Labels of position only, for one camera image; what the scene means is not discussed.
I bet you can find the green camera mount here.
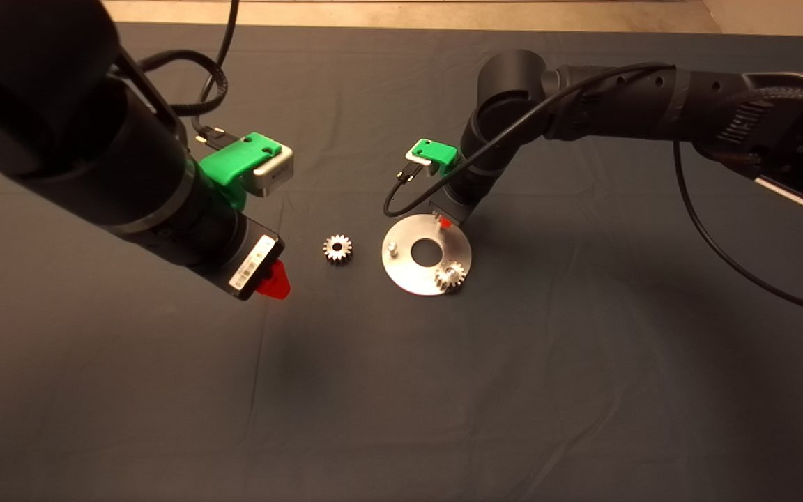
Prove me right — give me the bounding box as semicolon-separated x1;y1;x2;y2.
408;138;459;176
199;132;284;210

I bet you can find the green right camera mount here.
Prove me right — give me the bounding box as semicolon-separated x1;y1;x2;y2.
408;138;459;176

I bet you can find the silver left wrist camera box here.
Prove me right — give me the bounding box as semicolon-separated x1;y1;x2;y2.
248;144;296;198

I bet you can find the thin black cable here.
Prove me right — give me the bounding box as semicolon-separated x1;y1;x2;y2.
196;0;240;105

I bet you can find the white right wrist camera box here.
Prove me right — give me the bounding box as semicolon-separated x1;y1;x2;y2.
405;150;438;176

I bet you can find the round metal carrier plate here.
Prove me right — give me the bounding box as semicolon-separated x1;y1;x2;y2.
381;213;473;297

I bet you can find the black ribbed cable loop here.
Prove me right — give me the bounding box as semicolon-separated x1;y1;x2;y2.
116;49;229;151

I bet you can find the green left camera mount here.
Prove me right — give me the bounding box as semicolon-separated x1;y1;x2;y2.
199;132;284;210

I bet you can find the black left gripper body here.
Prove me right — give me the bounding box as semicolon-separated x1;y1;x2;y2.
185;211;285;302

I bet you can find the dark grey table cloth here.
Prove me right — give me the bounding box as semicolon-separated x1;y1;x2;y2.
0;23;803;502

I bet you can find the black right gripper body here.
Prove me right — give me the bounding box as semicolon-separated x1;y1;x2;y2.
431;181;487;226

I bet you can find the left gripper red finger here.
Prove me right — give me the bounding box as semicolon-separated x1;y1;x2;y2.
257;260;292;301

